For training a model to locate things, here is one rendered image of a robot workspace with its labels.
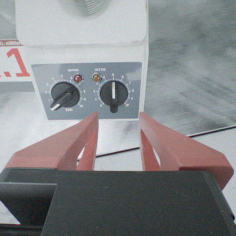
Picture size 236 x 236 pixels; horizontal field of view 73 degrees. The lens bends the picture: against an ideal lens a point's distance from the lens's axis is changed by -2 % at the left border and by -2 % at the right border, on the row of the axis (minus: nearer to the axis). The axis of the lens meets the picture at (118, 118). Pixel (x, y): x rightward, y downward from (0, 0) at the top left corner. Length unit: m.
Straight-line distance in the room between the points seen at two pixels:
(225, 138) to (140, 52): 0.19
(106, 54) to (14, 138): 0.19
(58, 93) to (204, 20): 0.23
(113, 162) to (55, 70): 0.15
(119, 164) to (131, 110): 0.09
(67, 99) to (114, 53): 0.07
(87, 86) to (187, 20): 0.17
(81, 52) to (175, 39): 0.14
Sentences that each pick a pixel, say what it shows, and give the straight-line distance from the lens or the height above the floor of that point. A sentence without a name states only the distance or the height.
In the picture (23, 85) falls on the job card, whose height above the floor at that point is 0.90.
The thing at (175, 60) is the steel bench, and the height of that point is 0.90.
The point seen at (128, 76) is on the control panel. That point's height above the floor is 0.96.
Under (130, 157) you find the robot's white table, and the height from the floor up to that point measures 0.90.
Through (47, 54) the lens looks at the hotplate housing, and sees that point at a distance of 0.19.
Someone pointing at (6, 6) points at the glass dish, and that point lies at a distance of 0.31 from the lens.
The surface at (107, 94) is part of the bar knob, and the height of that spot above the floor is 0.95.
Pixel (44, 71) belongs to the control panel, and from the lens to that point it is 0.20.
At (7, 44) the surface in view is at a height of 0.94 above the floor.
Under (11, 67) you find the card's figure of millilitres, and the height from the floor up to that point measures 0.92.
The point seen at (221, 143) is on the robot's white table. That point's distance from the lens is 0.29.
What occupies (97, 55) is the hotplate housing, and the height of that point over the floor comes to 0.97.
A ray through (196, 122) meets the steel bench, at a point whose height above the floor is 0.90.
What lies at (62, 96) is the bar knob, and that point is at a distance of 0.18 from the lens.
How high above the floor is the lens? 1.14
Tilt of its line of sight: 85 degrees down
